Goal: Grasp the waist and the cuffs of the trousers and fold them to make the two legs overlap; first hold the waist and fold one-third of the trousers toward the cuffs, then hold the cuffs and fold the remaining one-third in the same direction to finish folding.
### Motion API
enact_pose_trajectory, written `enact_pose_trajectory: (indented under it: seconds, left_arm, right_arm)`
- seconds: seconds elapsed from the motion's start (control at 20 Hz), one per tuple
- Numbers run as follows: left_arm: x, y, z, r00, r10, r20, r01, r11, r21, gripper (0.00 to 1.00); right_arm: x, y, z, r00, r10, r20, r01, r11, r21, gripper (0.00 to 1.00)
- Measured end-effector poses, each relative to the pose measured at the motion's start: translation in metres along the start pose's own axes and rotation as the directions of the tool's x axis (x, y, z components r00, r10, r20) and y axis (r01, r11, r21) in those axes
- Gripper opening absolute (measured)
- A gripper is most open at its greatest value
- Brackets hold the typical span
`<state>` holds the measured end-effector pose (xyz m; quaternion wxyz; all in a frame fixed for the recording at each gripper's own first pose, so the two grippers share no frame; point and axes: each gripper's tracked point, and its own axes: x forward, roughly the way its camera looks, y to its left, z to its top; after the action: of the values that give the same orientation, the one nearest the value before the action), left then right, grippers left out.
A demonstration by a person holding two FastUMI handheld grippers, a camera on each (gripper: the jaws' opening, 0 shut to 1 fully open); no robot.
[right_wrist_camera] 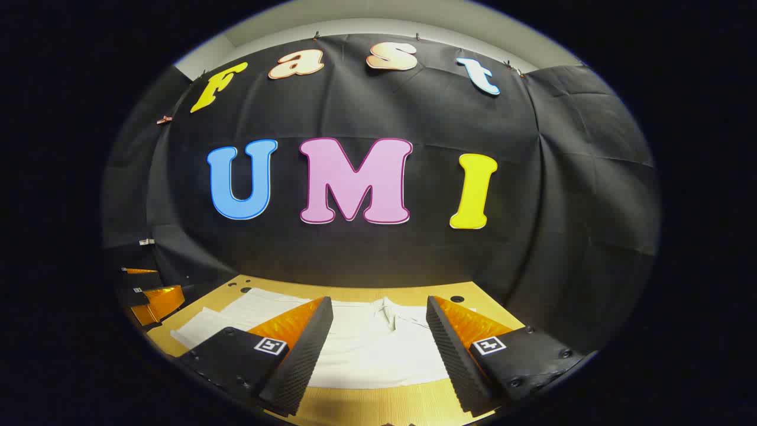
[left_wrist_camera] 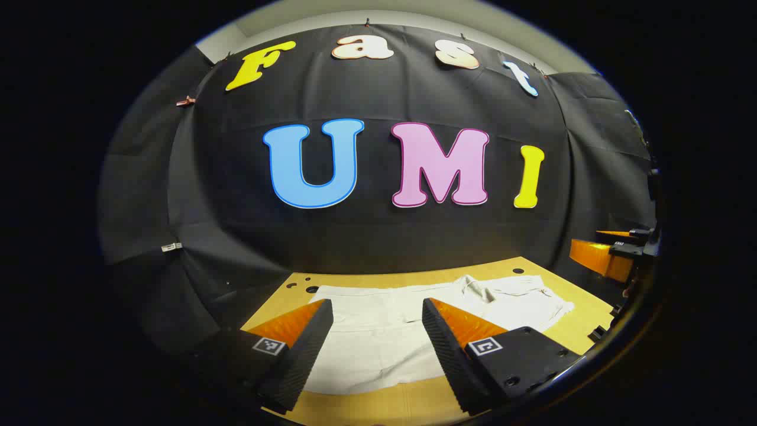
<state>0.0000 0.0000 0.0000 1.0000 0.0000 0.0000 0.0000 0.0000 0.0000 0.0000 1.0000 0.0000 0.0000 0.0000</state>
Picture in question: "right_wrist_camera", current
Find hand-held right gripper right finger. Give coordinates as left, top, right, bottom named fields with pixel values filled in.
left=425, top=295, right=587, bottom=416

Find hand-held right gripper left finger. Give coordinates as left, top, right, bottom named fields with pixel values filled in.
left=176, top=296, right=335, bottom=418

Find white jeans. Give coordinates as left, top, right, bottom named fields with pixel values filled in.
left=170, top=288, right=477, bottom=390

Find black backdrop cloth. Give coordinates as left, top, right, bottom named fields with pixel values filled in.
left=101, top=33, right=662, bottom=356

